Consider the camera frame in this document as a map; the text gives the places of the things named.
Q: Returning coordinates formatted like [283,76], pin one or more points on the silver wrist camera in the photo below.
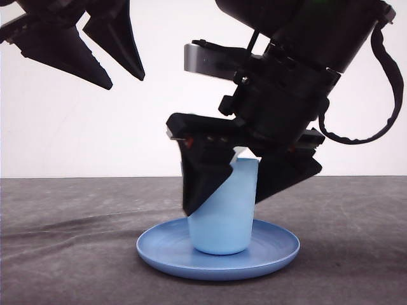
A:
[203,57]

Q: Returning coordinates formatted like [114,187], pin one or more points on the light blue plastic cup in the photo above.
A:
[223,224]

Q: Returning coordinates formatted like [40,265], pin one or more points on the blue plastic plate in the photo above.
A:
[167,247]

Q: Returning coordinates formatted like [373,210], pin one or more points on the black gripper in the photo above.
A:
[109,26]
[265,111]

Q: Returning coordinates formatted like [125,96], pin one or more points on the dark grey tablecloth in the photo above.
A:
[333,240]

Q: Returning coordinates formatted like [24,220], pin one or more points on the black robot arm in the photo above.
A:
[325,33]

